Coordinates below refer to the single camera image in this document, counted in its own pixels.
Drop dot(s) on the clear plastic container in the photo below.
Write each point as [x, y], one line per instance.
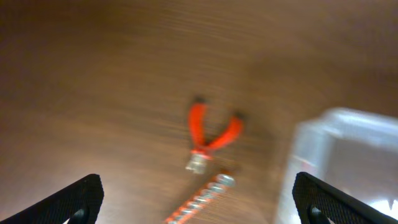
[354, 151]

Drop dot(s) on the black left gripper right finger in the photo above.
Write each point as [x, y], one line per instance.
[318, 202]

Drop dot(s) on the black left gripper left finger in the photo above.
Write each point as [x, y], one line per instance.
[79, 202]

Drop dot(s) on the orange socket bit rail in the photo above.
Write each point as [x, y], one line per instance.
[211, 190]

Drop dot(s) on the orange handled cutting pliers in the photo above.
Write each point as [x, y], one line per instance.
[205, 146]

